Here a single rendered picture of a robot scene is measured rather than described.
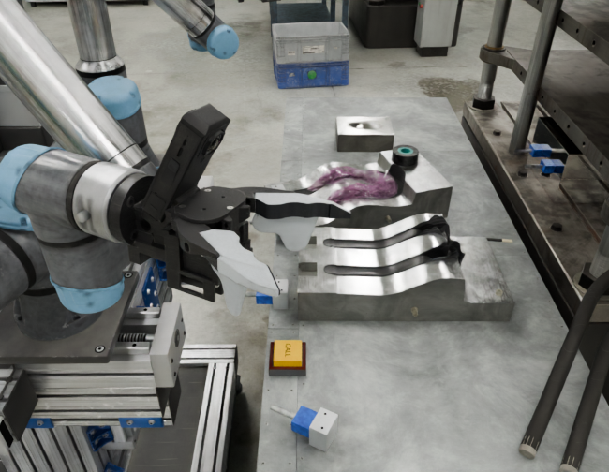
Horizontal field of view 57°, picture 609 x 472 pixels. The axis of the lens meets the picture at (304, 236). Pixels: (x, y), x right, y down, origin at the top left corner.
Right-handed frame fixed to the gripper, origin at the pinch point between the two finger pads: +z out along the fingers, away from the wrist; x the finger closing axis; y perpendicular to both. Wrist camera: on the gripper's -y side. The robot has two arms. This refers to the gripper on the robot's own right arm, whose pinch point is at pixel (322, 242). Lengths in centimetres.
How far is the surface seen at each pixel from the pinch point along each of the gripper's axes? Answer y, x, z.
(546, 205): 49, -139, 21
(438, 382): 59, -55, 8
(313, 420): 58, -32, -11
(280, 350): 56, -45, -25
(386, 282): 48, -70, -10
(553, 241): 51, -120, 24
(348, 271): 48, -71, -20
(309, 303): 53, -59, -25
